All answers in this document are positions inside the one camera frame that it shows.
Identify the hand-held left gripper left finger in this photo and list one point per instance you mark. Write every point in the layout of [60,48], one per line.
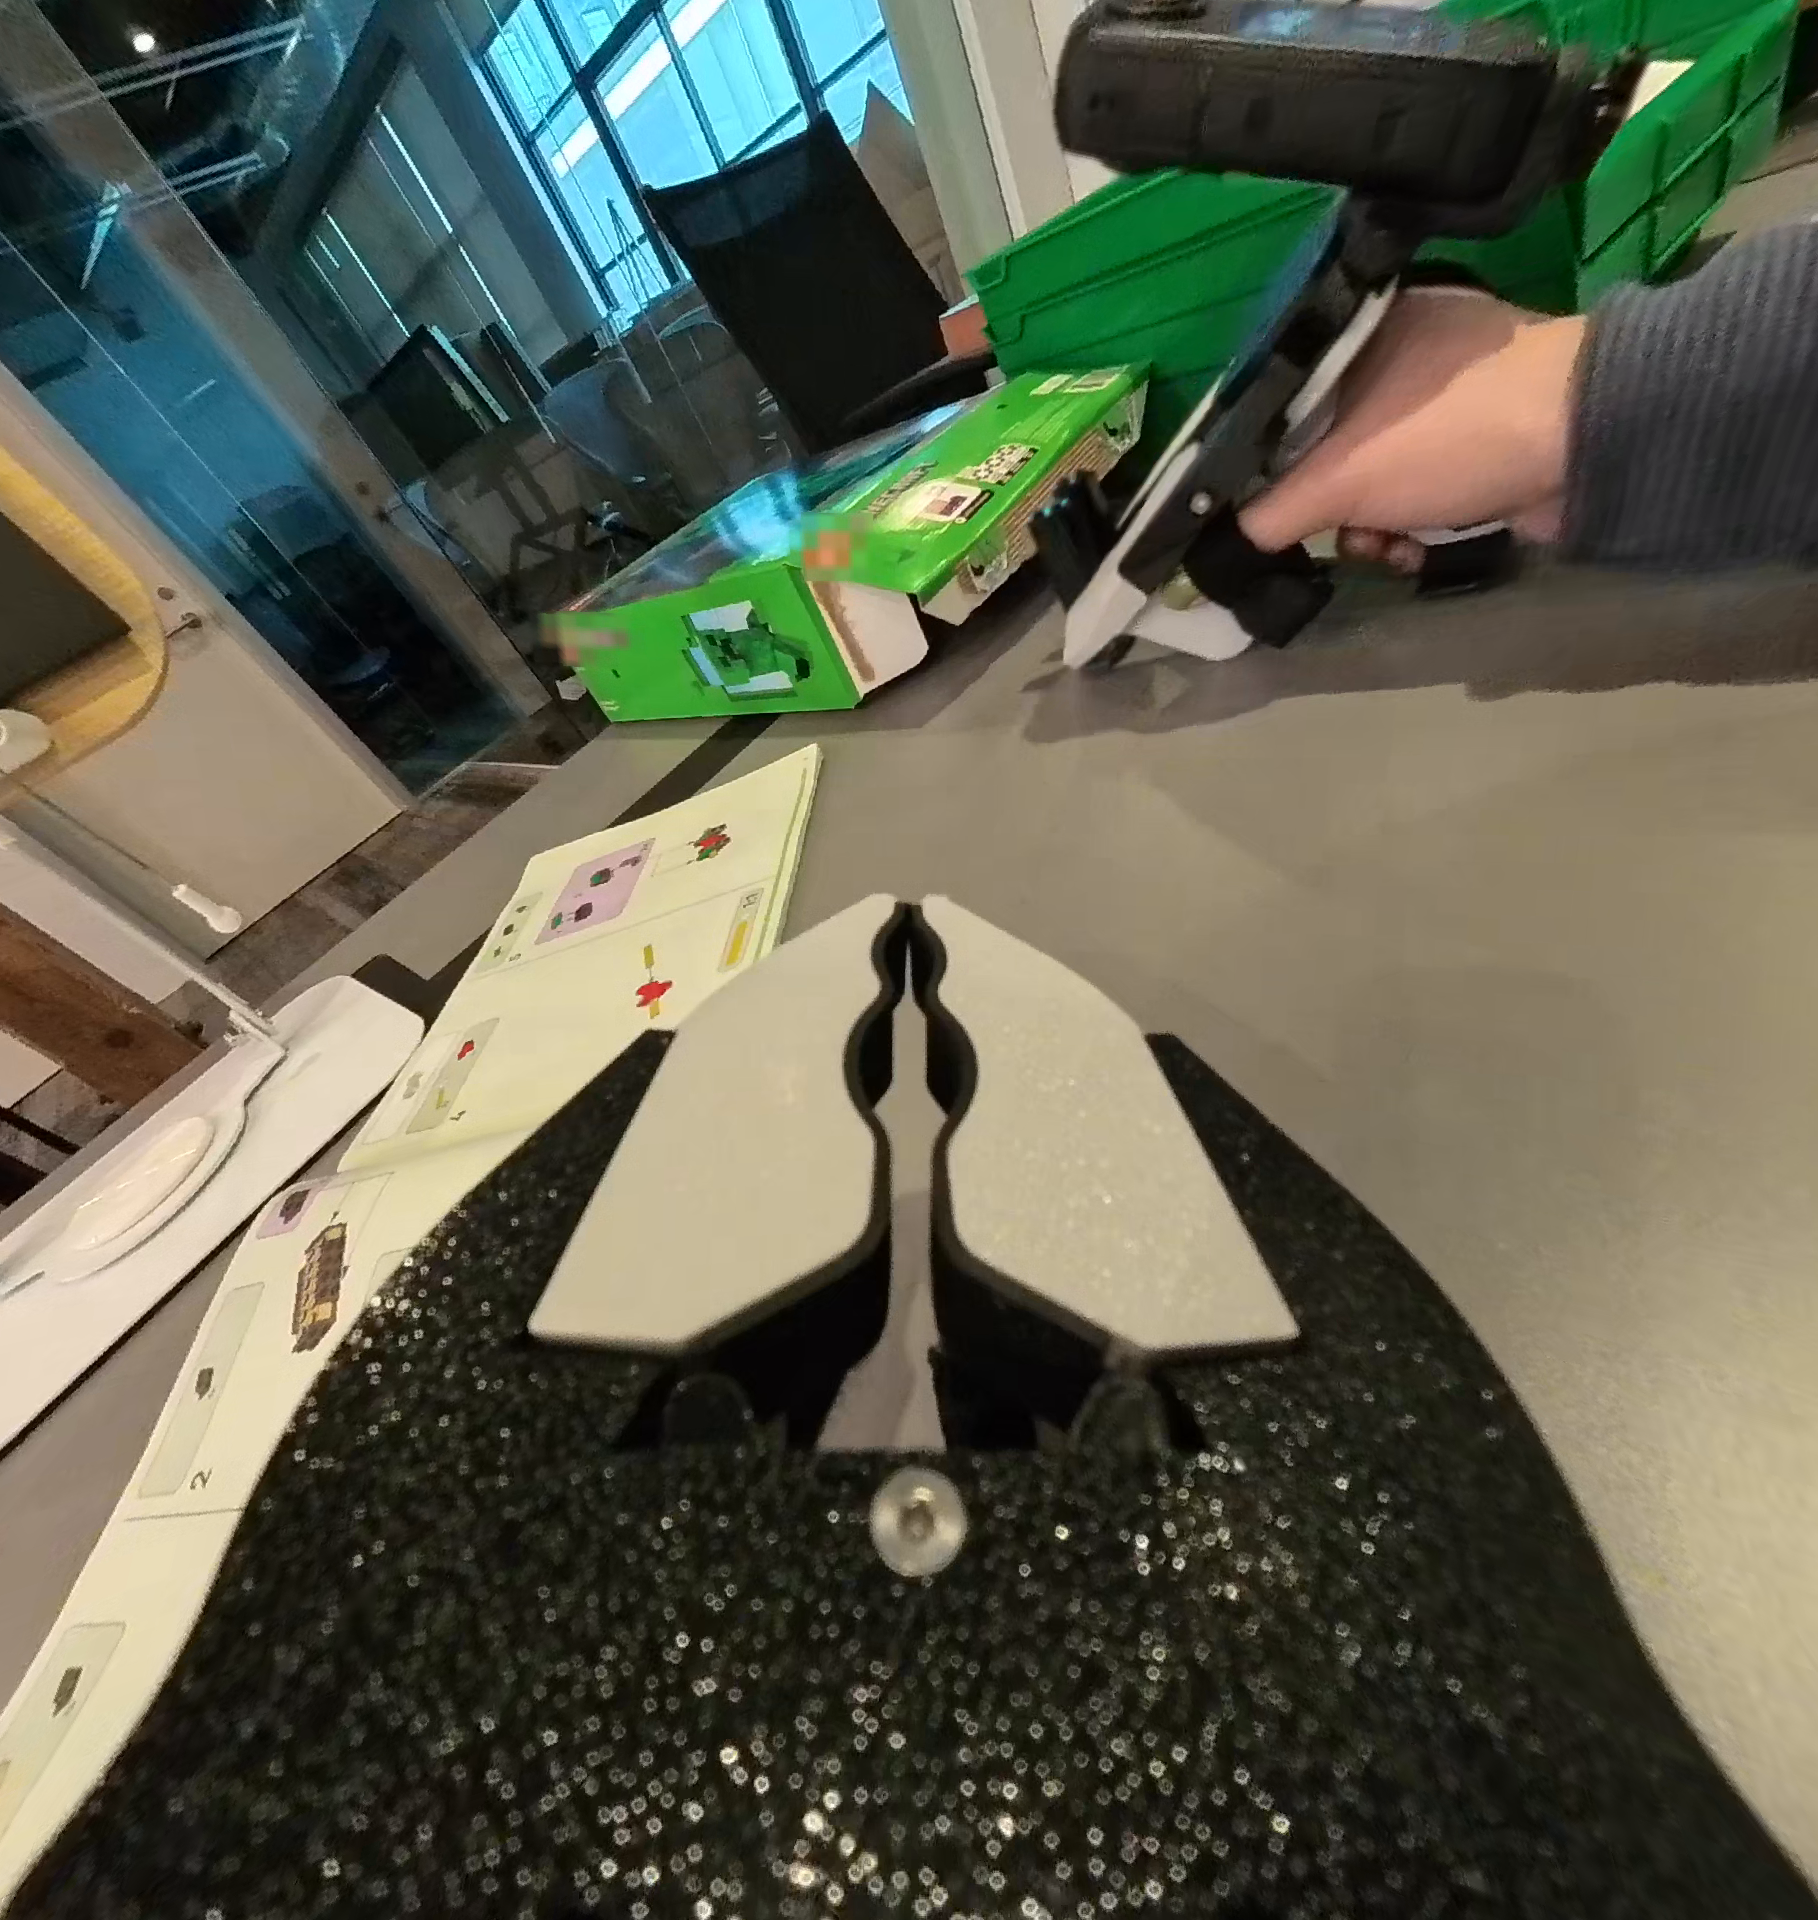
[730,1186]

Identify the grid pane window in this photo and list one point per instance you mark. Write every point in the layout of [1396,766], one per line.
[653,106]

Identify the green plastic bin stack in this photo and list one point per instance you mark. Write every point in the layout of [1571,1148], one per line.
[1149,286]

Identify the person's right hand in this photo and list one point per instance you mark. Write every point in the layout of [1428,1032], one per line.
[1434,436]

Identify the black office chair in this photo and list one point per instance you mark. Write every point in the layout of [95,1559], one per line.
[804,271]

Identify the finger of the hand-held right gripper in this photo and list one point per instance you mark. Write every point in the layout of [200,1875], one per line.
[1118,584]
[1202,638]

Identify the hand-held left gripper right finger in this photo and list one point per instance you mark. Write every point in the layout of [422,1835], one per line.
[1090,1171]

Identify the toy instruction booklet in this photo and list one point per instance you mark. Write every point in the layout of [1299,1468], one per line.
[624,945]

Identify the white flat stand base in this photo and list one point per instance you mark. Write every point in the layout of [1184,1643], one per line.
[146,1186]

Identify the grey desk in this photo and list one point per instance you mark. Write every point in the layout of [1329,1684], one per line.
[1449,930]

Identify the green toy box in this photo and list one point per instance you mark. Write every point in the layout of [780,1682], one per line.
[639,668]

